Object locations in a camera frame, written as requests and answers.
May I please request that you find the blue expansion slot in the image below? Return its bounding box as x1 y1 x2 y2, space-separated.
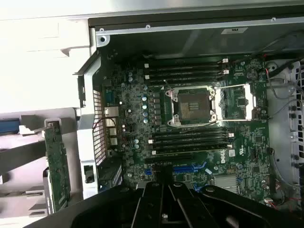
172 162 208 174

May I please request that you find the silver chipset heat sink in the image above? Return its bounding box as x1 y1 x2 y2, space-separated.
213 174 239 194

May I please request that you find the green motherboard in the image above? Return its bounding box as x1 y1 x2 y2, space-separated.
99 51 277 207

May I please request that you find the grey metal PC case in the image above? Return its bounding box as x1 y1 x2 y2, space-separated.
72 3 304 214

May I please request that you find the CPU socket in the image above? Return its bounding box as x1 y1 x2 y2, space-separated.
165 85 218 126

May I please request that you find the grey perforated metal cage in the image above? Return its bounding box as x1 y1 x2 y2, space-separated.
266 58 304 188

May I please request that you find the silver socket cover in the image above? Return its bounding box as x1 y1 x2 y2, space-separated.
212 84 259 122

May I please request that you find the white parts rack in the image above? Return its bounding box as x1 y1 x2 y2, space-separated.
0 18 97 220

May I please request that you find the blue plastic block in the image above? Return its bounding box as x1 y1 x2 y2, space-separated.
0 118 20 138

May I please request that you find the red and black twisted wire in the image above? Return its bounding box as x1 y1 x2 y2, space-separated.
92 116 117 136

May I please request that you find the thin red wire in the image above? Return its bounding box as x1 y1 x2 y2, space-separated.
270 196 304 211

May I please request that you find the grey wire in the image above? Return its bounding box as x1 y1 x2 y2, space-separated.
267 79 304 119

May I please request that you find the black cable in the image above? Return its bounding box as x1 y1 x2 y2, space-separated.
246 32 304 79

